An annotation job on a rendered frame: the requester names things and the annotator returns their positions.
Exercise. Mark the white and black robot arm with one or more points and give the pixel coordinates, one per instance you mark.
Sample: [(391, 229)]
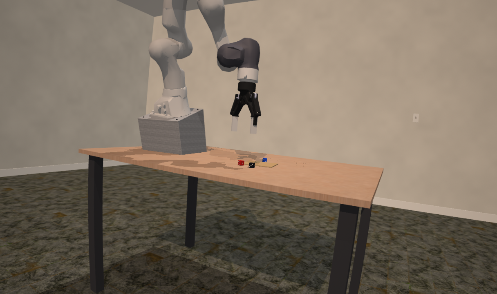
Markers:
[(244, 54)]

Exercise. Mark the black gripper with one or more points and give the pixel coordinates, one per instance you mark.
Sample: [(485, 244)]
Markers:
[(246, 97)]

